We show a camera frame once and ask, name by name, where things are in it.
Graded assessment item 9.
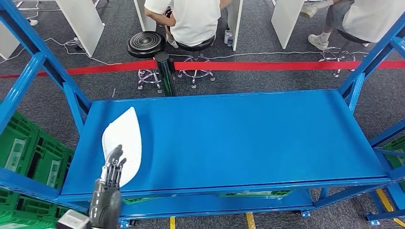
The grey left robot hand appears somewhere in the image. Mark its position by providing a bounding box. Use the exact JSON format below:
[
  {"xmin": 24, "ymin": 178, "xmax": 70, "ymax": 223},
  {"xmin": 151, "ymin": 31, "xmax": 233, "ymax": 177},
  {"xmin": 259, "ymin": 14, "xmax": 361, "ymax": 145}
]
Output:
[{"xmin": 89, "ymin": 145, "xmax": 127, "ymax": 229}]

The white curved plastic part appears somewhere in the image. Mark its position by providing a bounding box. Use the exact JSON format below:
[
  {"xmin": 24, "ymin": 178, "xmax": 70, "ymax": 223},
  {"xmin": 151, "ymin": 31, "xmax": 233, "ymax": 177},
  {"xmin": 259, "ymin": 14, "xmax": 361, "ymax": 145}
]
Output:
[{"xmin": 102, "ymin": 106, "xmax": 143, "ymax": 188}]

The blue metal shelf rack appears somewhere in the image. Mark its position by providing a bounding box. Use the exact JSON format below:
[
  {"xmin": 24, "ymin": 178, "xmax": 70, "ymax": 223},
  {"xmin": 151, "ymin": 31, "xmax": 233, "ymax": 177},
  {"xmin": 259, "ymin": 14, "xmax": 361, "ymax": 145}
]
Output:
[
  {"xmin": 0, "ymin": 0, "xmax": 405, "ymax": 227},
  {"xmin": 363, "ymin": 181, "xmax": 405, "ymax": 227}
]

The yellow floor tape square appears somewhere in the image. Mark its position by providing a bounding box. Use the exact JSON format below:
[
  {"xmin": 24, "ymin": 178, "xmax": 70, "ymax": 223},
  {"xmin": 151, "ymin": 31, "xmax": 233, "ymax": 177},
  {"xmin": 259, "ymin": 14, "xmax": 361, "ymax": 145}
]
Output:
[{"xmin": 169, "ymin": 212, "xmax": 256, "ymax": 229}]

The black round stool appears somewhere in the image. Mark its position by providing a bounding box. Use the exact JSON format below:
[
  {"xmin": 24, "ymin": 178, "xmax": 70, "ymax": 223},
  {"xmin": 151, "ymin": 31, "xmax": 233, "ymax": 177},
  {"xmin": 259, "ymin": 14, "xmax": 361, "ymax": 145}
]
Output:
[
  {"xmin": 175, "ymin": 35, "xmax": 217, "ymax": 89},
  {"xmin": 318, "ymin": 29, "xmax": 372, "ymax": 78},
  {"xmin": 127, "ymin": 31, "xmax": 166, "ymax": 95}
]

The white desk panel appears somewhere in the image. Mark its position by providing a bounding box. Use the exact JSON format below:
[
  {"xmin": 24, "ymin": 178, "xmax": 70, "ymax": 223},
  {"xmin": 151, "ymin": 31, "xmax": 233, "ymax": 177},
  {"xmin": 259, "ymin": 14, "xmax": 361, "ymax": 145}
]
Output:
[
  {"xmin": 270, "ymin": 0, "xmax": 305, "ymax": 50},
  {"xmin": 55, "ymin": 0, "xmax": 106, "ymax": 58},
  {"xmin": 133, "ymin": 0, "xmax": 158, "ymax": 32},
  {"xmin": 0, "ymin": 21, "xmax": 21, "ymax": 61},
  {"xmin": 226, "ymin": 0, "xmax": 244, "ymax": 52}
]

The person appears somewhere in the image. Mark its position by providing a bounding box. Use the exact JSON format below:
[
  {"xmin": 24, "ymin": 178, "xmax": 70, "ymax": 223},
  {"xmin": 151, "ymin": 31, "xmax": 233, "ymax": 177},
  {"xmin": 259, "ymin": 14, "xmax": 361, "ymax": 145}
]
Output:
[
  {"xmin": 144, "ymin": 0, "xmax": 234, "ymax": 49},
  {"xmin": 299, "ymin": 0, "xmax": 405, "ymax": 52}
]

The yellow floor tape line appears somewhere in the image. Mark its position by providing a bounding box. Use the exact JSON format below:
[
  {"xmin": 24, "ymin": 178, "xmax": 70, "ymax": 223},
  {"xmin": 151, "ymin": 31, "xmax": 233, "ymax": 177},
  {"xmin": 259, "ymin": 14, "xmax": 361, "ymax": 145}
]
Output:
[{"xmin": 375, "ymin": 188, "xmax": 405, "ymax": 229}]

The black stanchion post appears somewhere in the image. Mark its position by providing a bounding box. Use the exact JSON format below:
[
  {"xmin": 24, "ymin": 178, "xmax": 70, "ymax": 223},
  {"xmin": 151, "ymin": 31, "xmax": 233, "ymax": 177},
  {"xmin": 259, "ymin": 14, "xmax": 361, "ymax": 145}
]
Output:
[{"xmin": 154, "ymin": 52, "xmax": 177, "ymax": 97}]

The white floor cable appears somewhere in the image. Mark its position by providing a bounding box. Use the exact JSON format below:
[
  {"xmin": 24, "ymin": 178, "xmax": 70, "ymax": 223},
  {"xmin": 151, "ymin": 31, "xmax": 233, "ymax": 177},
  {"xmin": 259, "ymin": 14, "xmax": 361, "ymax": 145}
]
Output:
[{"xmin": 0, "ymin": 37, "xmax": 124, "ymax": 66}]

